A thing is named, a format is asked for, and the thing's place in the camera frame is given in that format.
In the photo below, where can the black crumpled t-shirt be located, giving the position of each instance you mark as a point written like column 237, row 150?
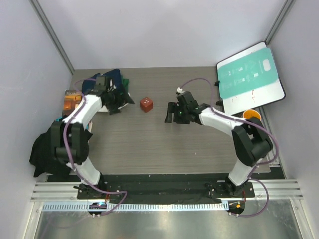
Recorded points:
column 49, row 153

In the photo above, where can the white folded t-shirt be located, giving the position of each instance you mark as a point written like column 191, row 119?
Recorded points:
column 104, row 108

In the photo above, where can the left aluminium frame post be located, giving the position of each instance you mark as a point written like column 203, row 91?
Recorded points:
column 52, row 34

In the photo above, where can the brown cover book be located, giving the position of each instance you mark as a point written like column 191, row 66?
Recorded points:
column 72, row 99

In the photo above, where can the right aluminium frame post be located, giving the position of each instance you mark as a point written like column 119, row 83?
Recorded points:
column 281, row 16

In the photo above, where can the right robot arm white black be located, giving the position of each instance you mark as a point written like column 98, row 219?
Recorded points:
column 250, row 140

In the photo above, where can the green folded t-shirt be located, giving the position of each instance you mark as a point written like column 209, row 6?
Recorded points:
column 125, row 82

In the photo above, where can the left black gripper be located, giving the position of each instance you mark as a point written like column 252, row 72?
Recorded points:
column 124, row 98

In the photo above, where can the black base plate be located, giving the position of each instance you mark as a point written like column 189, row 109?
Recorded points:
column 173, row 188

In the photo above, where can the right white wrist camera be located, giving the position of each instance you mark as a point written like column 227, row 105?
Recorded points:
column 179, row 91

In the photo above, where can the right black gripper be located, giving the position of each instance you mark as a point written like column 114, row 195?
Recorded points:
column 173, row 107

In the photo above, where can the aluminium frame post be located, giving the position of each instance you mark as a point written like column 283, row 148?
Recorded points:
column 52, row 34
column 281, row 16

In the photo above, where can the red cube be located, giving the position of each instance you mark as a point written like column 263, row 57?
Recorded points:
column 146, row 104

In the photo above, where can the white mug orange inside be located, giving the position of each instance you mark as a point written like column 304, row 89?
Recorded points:
column 249, row 113

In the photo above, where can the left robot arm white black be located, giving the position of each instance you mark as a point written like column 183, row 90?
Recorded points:
column 92, row 101

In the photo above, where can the white slotted cable duct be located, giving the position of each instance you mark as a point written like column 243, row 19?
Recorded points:
column 99, row 207

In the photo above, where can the white whiteboard black frame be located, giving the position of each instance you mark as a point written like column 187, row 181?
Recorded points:
column 254, row 98

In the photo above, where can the teal folding board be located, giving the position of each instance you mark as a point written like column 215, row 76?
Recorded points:
column 247, row 73

